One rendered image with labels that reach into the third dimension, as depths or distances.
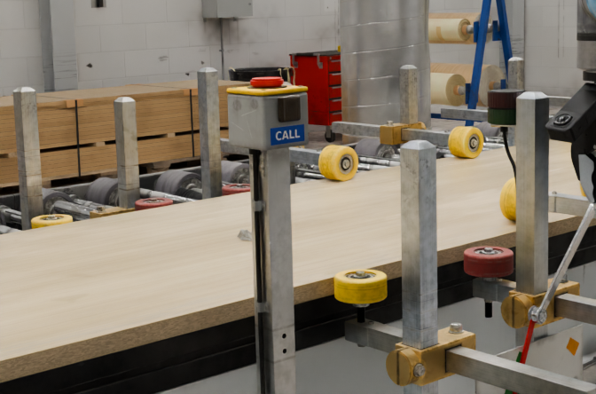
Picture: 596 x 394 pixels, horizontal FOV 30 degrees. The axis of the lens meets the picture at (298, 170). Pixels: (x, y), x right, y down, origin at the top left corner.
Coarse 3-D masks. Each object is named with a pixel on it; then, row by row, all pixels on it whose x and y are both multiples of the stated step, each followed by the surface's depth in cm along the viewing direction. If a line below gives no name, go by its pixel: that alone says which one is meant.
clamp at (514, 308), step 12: (564, 288) 172; (576, 288) 174; (504, 300) 169; (516, 300) 167; (528, 300) 167; (540, 300) 168; (552, 300) 170; (504, 312) 169; (516, 312) 167; (552, 312) 170; (516, 324) 168; (528, 324) 168
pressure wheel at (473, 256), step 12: (468, 252) 181; (480, 252) 182; (492, 252) 181; (504, 252) 180; (468, 264) 180; (480, 264) 178; (492, 264) 178; (504, 264) 178; (480, 276) 178; (492, 276) 178; (504, 276) 179
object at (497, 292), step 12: (480, 288) 181; (492, 288) 179; (504, 288) 178; (492, 300) 180; (564, 300) 169; (576, 300) 168; (588, 300) 168; (564, 312) 169; (576, 312) 168; (588, 312) 166
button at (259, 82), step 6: (252, 78) 132; (258, 78) 132; (264, 78) 131; (270, 78) 131; (276, 78) 131; (252, 84) 131; (258, 84) 130; (264, 84) 130; (270, 84) 130; (276, 84) 130
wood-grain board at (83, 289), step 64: (320, 192) 243; (384, 192) 241; (448, 192) 239; (576, 192) 235; (0, 256) 190; (64, 256) 189; (128, 256) 187; (192, 256) 186; (320, 256) 183; (384, 256) 182; (448, 256) 187; (0, 320) 152; (64, 320) 151; (128, 320) 150; (192, 320) 153
